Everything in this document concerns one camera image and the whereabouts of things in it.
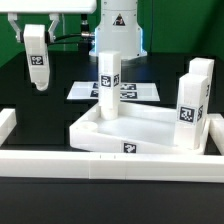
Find white U-shaped obstacle fence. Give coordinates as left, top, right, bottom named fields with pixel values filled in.
left=0, top=109, right=224, bottom=183

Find white fiducial marker sheet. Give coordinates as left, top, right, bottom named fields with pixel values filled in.
left=67, top=81, right=160, bottom=101

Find black cable with connector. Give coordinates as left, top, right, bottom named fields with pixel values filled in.
left=53, top=13, right=98, bottom=46

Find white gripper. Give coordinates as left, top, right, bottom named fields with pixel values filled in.
left=0, top=0, right=97, bottom=43

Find white desk tabletop tray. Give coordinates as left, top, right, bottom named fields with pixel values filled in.
left=69, top=102, right=210, bottom=155

